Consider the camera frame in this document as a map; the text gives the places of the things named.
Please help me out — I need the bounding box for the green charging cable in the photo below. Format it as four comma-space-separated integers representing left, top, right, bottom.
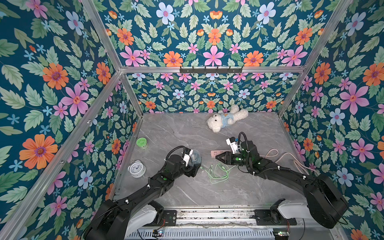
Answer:
200, 161, 238, 184

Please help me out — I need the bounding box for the pink power strip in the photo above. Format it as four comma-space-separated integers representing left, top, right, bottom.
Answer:
211, 149, 320, 174

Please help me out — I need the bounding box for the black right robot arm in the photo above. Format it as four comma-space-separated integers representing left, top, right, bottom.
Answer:
215, 138, 349, 229

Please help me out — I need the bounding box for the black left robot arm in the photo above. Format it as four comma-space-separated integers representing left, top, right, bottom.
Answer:
83, 146, 202, 240

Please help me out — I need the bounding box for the white teddy bear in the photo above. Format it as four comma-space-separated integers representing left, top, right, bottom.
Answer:
207, 105, 249, 133

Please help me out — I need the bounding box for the white alarm clock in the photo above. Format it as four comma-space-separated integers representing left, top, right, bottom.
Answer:
128, 160, 147, 179

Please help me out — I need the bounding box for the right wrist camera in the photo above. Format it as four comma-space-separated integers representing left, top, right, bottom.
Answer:
226, 137, 240, 154

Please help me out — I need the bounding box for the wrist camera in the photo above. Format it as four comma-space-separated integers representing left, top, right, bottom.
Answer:
226, 137, 240, 154
182, 149, 193, 167

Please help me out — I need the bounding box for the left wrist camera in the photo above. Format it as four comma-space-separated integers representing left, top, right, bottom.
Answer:
182, 149, 193, 167

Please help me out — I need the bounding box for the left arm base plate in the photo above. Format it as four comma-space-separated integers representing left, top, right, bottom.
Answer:
156, 210, 178, 227

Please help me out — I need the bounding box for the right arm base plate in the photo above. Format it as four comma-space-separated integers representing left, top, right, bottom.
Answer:
253, 209, 297, 226

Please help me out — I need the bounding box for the black hook rail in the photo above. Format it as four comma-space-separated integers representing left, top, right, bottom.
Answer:
179, 66, 243, 75

